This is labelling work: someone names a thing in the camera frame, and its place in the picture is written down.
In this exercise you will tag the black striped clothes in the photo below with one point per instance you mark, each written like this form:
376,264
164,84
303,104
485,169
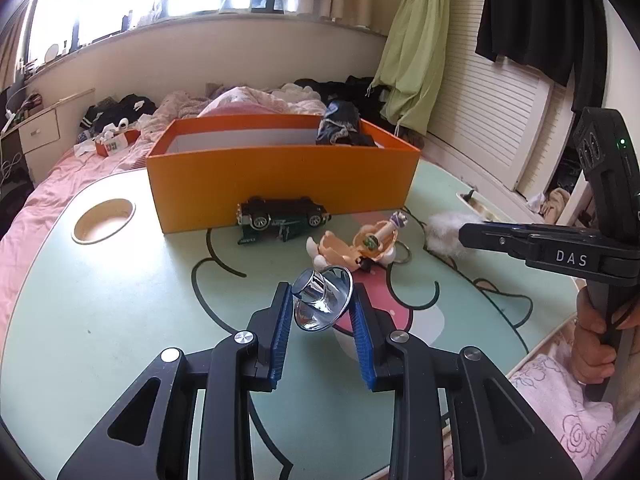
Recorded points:
120,110

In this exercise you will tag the small orange doll figure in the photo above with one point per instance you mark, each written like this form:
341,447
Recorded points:
345,247

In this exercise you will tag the dark green toy car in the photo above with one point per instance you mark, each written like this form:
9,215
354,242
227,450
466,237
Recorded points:
280,210

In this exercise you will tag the white and orange carton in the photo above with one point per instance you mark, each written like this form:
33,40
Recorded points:
115,145

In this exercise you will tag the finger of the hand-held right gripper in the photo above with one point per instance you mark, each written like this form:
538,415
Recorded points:
500,228
495,247

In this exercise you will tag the person's right hand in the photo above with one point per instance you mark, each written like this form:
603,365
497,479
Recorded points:
590,345

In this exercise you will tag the black clothes pile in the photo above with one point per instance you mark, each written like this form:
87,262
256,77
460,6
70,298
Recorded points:
345,87

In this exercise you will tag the cream drawer cabinet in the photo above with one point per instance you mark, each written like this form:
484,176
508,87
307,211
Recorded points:
42,130

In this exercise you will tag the beige cloth pile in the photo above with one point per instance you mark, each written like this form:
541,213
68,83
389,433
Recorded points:
555,205

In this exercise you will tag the white louvered door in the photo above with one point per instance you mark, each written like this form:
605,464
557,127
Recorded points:
485,110

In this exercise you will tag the black hanging garment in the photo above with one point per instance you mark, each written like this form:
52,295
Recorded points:
540,10

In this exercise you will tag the white fluff ball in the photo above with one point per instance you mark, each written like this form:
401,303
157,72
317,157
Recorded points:
445,232

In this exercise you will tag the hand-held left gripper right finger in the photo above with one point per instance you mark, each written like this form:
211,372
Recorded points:
362,345

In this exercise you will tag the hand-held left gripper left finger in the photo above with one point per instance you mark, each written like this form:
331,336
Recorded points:
280,340

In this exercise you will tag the green cartoon desktop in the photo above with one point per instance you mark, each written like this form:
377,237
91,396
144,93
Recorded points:
125,310

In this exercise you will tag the orange cardboard box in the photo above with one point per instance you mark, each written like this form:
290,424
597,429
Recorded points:
280,180

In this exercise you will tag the light green hanging cloth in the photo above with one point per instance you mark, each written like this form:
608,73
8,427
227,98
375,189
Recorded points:
415,60

